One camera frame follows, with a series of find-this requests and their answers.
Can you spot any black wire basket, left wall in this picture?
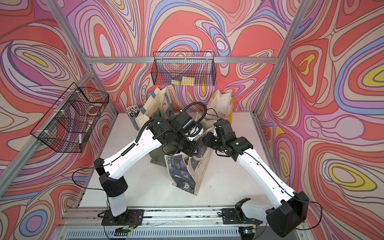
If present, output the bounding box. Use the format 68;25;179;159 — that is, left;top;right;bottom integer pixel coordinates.
30;83;109;153

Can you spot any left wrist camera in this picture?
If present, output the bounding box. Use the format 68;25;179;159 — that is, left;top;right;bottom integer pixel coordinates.
175;112;196;134

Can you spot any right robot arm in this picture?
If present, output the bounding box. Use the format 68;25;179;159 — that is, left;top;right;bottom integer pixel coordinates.
203;120;310;237

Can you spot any black wire basket, back wall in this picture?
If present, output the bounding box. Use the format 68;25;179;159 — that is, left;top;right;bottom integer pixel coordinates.
151;51;217;87

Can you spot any cream bag with blue handles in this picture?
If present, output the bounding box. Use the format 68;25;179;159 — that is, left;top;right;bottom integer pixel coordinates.
135;87;174;128

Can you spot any cream canvas bag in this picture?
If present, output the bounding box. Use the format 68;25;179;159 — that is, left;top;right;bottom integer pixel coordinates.
165;120;215;196

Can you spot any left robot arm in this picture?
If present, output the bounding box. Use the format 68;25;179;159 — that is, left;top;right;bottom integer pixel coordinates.
94;112;199;218

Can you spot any cream bag with yellow handles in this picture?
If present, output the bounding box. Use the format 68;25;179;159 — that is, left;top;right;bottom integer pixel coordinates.
205;90;234;123

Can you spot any black wire basket, wall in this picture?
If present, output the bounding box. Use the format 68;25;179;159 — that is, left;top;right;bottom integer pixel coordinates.
151;51;217;87
30;83;109;153

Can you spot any clear cup of pencils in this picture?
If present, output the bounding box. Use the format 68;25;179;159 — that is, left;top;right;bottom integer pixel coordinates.
126;105;140;131

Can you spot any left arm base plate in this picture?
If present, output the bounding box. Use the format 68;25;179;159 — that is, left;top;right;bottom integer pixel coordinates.
102;209;144;227

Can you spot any green canvas bag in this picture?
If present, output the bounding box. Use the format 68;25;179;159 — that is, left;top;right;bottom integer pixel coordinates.
149;108;173;168

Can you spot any yellow sticky note pad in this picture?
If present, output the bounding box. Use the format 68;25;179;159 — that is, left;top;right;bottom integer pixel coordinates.
180;76;195;86

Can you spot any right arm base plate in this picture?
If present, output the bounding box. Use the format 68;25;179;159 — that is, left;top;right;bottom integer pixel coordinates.
217;208;263;226

